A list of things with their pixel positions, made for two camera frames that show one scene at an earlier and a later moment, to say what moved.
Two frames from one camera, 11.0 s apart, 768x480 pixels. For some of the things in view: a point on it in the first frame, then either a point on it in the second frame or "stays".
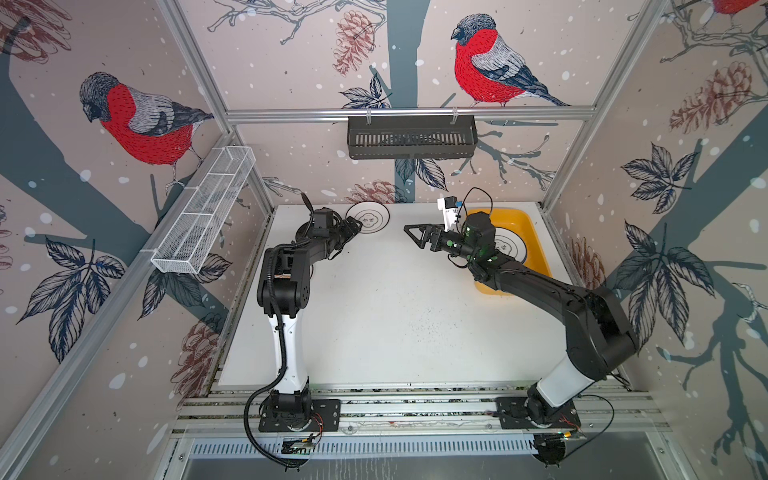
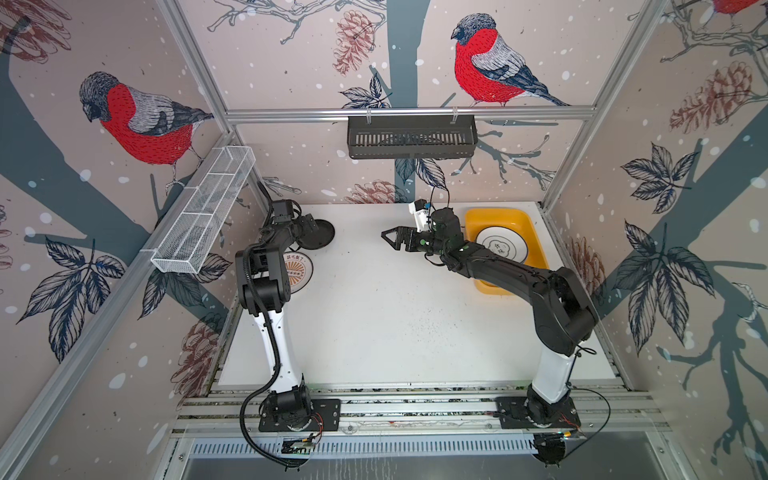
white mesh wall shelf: x=185 y=246 stays
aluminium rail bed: x=408 y=411 stays
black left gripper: x=348 y=232 to x=305 y=228
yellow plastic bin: x=518 y=222 stays
